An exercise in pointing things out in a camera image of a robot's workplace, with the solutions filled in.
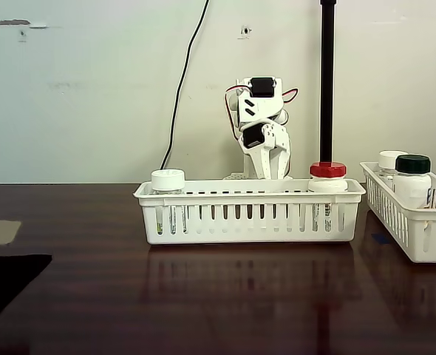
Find red cap white bottle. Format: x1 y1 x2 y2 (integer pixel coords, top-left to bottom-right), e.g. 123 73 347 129
308 161 349 234

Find green-capped bottle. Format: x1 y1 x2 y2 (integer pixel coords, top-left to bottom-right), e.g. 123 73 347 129
392 154 433 210

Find black vertical pole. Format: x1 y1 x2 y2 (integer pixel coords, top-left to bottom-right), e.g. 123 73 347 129
320 0 338 164

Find red white servo cable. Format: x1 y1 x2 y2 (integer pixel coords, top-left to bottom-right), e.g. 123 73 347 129
224 84 251 143
282 87 300 105

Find black wall cable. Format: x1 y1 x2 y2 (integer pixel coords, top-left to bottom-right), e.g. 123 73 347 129
159 0 210 170

